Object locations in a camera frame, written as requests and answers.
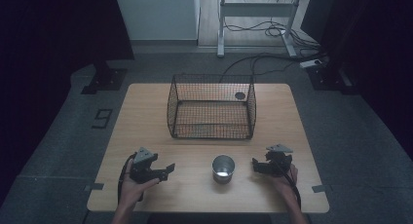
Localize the long black floor cable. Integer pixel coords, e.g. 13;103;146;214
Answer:
218;52;329;84

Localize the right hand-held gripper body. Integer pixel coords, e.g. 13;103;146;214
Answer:
264;143;294;178

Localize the person's right hand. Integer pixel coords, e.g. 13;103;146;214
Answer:
271;163;300;203

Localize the black wire mesh basket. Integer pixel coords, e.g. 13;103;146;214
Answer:
167;73;257;141

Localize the metal cup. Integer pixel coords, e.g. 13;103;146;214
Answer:
211;154;236;185

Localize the dark curtain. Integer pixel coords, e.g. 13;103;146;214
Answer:
300;0;413;160
0;0;135;205

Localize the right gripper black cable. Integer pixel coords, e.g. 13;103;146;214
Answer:
274;160;303;209

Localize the white cabinet panel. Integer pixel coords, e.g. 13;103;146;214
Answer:
113;0;202;42

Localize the tangle of black floor cables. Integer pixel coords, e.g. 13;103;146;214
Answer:
223;19;322;52

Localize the white power strip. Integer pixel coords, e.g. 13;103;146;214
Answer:
299;58;323;69

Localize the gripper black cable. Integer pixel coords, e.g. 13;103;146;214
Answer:
117;152;138;205
274;160;303;209

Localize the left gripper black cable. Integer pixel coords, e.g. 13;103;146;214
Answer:
117;152;138;205

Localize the person's left hand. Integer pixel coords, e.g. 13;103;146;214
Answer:
120;159;161;209

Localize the black stand base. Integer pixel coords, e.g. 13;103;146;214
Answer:
306;62;359;95
80;60;129;95

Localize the white desk frame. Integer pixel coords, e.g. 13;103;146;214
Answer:
216;0;306;58

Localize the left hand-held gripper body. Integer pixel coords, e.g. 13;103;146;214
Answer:
130;146;161;185

